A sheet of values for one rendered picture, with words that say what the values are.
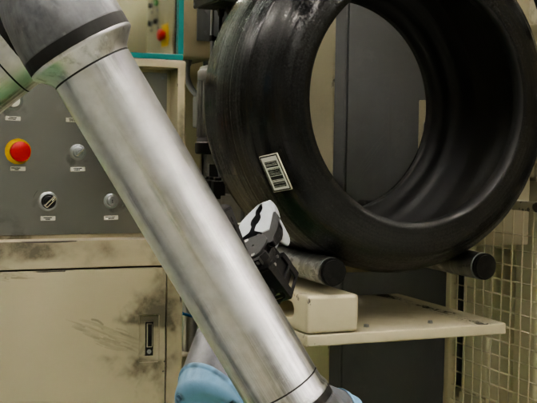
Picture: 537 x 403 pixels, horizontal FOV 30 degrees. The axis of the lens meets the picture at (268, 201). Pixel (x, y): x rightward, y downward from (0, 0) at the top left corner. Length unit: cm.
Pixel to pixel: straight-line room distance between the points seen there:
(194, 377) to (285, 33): 58
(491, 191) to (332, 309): 33
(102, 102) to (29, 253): 104
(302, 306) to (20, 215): 73
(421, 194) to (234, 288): 93
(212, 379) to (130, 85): 36
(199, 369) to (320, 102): 88
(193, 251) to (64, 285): 105
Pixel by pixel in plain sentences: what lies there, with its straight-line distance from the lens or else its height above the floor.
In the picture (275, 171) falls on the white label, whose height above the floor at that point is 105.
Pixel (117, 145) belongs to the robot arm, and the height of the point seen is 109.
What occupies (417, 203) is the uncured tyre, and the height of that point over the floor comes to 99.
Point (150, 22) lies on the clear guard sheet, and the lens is 212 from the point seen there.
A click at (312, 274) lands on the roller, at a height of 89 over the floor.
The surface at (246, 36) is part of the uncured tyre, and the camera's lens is 156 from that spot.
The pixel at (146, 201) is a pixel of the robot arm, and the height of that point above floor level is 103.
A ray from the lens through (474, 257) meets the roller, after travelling 169.
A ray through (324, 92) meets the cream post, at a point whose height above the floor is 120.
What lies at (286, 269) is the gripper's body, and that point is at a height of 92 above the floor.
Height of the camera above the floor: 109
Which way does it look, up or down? 3 degrees down
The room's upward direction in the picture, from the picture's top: 1 degrees clockwise
